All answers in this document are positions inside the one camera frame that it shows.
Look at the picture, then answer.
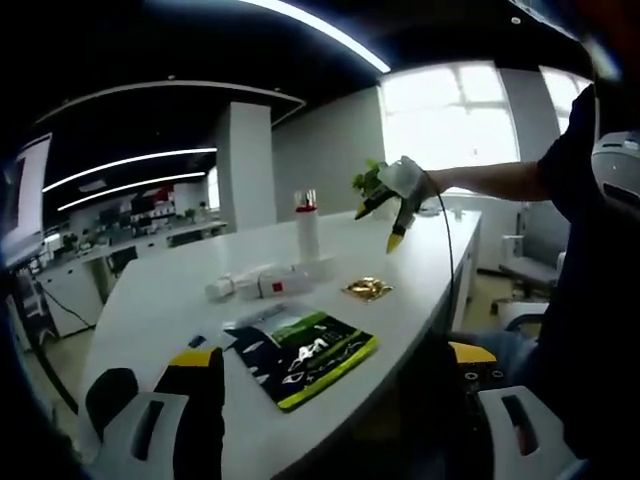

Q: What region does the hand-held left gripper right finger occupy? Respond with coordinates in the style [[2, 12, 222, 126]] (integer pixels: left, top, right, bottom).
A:
[[444, 341, 569, 480]]

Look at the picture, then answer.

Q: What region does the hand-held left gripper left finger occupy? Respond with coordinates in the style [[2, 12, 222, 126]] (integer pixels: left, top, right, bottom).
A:
[[97, 347, 229, 480]]

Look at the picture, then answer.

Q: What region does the gold foil skincare sachet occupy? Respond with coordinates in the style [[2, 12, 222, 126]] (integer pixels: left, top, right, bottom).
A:
[[341, 274, 396, 304]]

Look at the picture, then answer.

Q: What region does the tall red-collared skincare bottle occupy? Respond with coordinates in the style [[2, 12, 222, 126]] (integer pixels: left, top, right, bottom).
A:
[[293, 188, 322, 265]]

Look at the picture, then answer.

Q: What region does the white skincare tube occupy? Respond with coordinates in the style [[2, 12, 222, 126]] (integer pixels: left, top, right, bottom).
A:
[[219, 260, 337, 289]]

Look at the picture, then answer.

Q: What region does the small plain skincare bottle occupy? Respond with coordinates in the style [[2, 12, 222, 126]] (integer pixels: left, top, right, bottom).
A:
[[204, 276, 251, 304]]

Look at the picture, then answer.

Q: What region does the dark green skincare packet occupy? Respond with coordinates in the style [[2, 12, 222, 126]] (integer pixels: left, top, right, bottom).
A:
[[223, 299, 380, 412]]

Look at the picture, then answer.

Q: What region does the person's right hand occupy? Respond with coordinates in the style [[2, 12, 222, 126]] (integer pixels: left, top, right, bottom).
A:
[[418, 169, 449, 211]]

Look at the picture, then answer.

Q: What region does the potted green plant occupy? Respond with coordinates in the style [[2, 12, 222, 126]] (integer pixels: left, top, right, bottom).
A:
[[351, 158, 396, 221]]

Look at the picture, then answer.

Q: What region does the black rounded object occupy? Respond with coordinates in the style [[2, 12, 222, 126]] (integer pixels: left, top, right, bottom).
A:
[[85, 368, 140, 442]]

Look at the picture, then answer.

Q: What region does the person's blue jeans leg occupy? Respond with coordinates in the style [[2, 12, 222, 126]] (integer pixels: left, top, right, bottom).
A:
[[464, 329, 544, 386]]

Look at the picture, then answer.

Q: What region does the large bright window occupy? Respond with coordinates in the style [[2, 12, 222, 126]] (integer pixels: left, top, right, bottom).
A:
[[542, 64, 596, 136], [382, 62, 519, 174]]

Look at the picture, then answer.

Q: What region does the white office chair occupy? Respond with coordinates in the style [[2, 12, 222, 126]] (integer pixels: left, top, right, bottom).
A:
[[502, 299, 551, 334]]

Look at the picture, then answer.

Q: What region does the white square pillar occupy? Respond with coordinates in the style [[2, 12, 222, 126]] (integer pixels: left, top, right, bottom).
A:
[[217, 102, 274, 234]]

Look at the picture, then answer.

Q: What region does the grey office chair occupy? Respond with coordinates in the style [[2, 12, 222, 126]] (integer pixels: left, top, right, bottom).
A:
[[492, 232, 569, 314]]

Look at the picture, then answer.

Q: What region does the person's dark clothing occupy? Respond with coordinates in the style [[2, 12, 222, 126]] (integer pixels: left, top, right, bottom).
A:
[[537, 82, 640, 461]]

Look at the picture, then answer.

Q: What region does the long white ceiling light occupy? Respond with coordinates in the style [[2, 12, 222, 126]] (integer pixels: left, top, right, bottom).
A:
[[42, 147, 219, 194], [57, 172, 206, 211], [244, 0, 391, 74]]

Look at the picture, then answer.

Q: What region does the row of white office desks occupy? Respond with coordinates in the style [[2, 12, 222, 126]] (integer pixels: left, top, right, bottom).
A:
[[29, 209, 229, 341]]

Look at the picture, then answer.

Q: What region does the white worn device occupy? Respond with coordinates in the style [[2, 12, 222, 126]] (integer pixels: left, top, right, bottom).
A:
[[591, 130, 640, 201]]

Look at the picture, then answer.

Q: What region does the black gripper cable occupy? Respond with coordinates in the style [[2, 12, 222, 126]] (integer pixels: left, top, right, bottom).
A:
[[424, 169, 457, 351]]

